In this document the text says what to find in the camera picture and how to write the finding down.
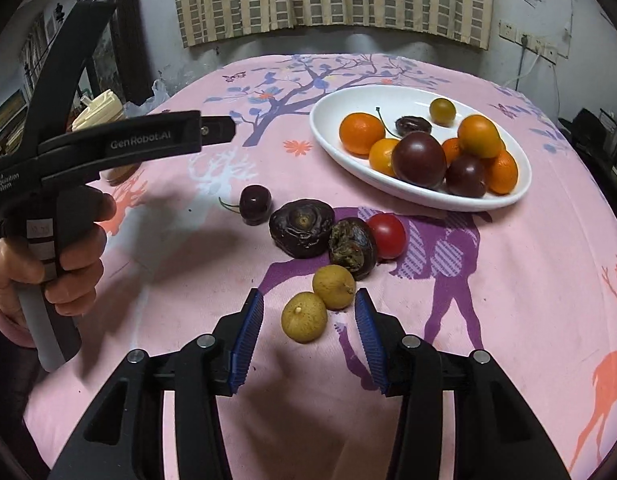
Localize small orange mandarin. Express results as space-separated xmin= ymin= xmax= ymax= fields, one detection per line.
xmin=457 ymin=114 xmax=505 ymax=159

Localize black metal rack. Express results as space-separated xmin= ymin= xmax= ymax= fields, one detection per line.
xmin=558 ymin=108 xmax=617 ymax=218

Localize person's left hand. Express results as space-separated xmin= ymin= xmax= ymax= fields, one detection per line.
xmin=0 ymin=193 xmax=116 ymax=348

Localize tan longan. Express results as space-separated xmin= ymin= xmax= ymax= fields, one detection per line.
xmin=280 ymin=292 xmax=328 ymax=344
xmin=312 ymin=264 xmax=356 ymax=310

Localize large dark purple plum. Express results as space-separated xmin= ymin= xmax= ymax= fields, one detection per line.
xmin=392 ymin=132 xmax=446 ymax=188

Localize tan longan front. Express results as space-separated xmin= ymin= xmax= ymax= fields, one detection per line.
xmin=280 ymin=292 xmax=328 ymax=344

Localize white power strip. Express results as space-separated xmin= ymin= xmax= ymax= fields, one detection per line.
xmin=499 ymin=21 xmax=558 ymax=65

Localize dark framed painting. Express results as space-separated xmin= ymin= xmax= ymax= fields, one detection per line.
xmin=80 ymin=0 xmax=152 ymax=105

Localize pink deer print tablecloth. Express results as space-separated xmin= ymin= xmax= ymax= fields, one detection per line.
xmin=25 ymin=54 xmax=617 ymax=479

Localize dark cherry with stem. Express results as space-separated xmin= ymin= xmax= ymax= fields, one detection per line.
xmin=218 ymin=184 xmax=273 ymax=226

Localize tan longan back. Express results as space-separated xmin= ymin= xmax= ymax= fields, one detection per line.
xmin=312 ymin=264 xmax=356 ymax=310

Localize white plastic bag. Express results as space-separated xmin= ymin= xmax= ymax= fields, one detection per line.
xmin=123 ymin=78 xmax=171 ymax=118

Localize red cherry tomato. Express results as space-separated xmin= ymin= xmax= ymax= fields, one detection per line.
xmin=366 ymin=214 xmax=407 ymax=261

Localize plastic jar with cream lid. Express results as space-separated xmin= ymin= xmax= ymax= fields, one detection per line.
xmin=71 ymin=89 xmax=140 ymax=186

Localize dark water chestnut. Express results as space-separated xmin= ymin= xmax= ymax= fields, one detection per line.
xmin=395 ymin=116 xmax=432 ymax=136

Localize green yellow plum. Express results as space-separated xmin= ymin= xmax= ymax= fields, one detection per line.
xmin=429 ymin=98 xmax=456 ymax=127

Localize dark wrinkled passion fruit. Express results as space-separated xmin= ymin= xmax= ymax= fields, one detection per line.
xmin=268 ymin=198 xmax=336 ymax=259

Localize white oval plate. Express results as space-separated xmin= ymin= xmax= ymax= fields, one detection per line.
xmin=310 ymin=84 xmax=532 ymax=212

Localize small dark plum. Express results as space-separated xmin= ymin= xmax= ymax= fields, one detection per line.
xmin=376 ymin=106 xmax=401 ymax=139

